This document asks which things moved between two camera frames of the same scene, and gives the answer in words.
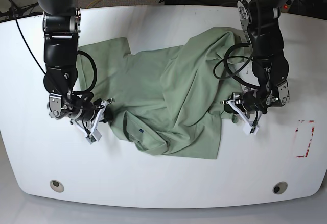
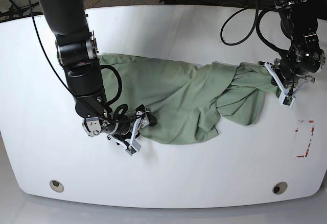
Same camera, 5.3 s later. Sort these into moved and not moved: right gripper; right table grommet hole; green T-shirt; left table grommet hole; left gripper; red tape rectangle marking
Moved: left gripper; right gripper; green T-shirt
Not moved: red tape rectangle marking; left table grommet hole; right table grommet hole
